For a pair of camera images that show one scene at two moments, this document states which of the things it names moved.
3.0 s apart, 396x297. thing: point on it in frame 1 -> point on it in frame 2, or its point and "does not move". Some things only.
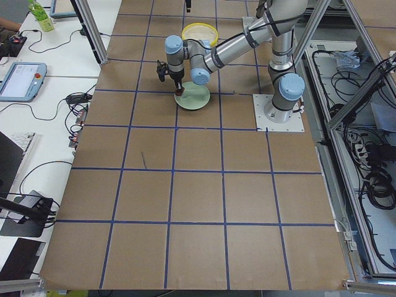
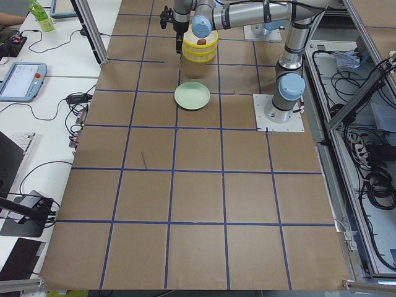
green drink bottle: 45,23 does not move
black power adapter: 79,98 does not move
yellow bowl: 203,33 does not move
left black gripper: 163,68 -> 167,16
